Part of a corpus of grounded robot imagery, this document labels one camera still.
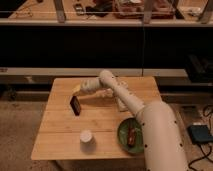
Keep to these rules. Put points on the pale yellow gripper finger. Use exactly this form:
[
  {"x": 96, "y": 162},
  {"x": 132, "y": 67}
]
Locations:
[{"x": 76, "y": 89}]

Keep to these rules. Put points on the white yellow gripper body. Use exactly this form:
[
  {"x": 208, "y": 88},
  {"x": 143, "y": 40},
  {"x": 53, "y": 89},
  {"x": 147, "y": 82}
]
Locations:
[{"x": 90, "y": 86}]

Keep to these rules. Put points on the dark eraser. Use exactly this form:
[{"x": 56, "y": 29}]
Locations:
[{"x": 75, "y": 105}]

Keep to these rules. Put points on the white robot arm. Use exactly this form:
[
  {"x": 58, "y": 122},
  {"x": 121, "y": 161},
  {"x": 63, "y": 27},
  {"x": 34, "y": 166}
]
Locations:
[{"x": 163, "y": 145}]

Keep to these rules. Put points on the wooden table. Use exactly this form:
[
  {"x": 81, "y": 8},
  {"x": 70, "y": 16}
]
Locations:
[{"x": 58, "y": 137}]

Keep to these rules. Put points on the white crumpled object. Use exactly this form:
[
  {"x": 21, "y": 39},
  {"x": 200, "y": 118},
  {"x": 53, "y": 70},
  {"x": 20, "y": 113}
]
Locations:
[{"x": 121, "y": 105}]

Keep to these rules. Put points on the white paper cup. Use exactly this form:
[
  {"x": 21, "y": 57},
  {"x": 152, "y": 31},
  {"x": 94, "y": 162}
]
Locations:
[{"x": 86, "y": 136}]

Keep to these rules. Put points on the green round plate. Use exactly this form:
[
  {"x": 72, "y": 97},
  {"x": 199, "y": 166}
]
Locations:
[{"x": 122, "y": 133}]

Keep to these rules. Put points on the red sausage on plate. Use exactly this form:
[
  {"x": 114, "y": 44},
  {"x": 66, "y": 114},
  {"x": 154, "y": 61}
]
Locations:
[{"x": 131, "y": 138}]

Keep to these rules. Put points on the dark remote on shelf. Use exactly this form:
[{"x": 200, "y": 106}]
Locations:
[{"x": 79, "y": 9}]

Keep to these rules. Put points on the tray of items on shelf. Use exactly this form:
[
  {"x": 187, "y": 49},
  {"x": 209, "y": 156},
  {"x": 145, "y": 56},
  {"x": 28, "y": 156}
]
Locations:
[{"x": 136, "y": 9}]

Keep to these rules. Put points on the black device right background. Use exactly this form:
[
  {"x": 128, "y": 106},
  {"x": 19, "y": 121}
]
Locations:
[{"x": 199, "y": 69}]

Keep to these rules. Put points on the black box on floor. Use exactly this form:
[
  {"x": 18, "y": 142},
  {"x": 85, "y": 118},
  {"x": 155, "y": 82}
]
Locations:
[{"x": 199, "y": 134}]

